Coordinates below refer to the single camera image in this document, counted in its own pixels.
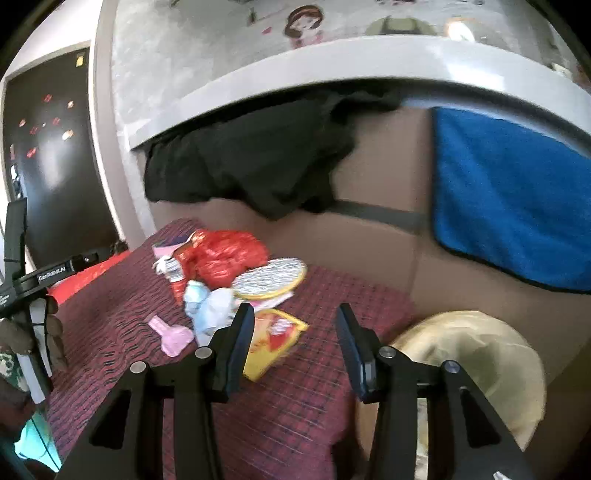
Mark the round silver yellow-rimmed lid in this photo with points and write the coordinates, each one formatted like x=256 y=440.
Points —
x=270 y=277

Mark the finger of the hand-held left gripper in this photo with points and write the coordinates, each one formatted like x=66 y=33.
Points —
x=15 y=235

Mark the maroon woven mat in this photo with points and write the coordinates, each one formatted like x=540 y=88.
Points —
x=286 y=415

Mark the person's left hand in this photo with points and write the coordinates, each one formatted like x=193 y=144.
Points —
x=53 y=332

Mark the brown cardboard box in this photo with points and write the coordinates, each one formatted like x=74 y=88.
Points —
x=378 y=161

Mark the pink wrapper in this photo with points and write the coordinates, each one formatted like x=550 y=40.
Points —
x=173 y=337

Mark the red plastic bag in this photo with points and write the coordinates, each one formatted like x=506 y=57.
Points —
x=221 y=258

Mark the black cloth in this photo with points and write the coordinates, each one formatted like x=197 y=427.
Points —
x=254 y=152

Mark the blue towel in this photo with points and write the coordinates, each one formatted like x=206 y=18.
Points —
x=508 y=194

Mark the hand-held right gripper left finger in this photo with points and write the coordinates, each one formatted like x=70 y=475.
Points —
x=242 y=346

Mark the white and blue packet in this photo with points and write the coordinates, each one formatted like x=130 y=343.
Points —
x=207 y=309

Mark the printed table cover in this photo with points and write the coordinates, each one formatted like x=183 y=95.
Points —
x=207 y=60

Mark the yellow snack packet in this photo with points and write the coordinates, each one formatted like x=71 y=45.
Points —
x=277 y=337

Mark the pink paper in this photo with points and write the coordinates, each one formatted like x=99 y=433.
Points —
x=277 y=301

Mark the black board with stickers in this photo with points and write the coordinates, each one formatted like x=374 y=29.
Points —
x=60 y=161

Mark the teal cloth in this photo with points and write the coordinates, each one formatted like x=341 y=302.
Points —
x=37 y=438

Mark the red cloth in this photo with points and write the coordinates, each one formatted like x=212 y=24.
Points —
x=78 y=281

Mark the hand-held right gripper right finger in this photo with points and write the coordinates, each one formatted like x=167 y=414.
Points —
x=358 y=364

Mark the white table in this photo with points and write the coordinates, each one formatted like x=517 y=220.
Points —
x=295 y=64

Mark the small white wrapper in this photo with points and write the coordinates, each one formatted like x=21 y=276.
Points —
x=168 y=267

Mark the pink card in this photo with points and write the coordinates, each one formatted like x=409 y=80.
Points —
x=164 y=249

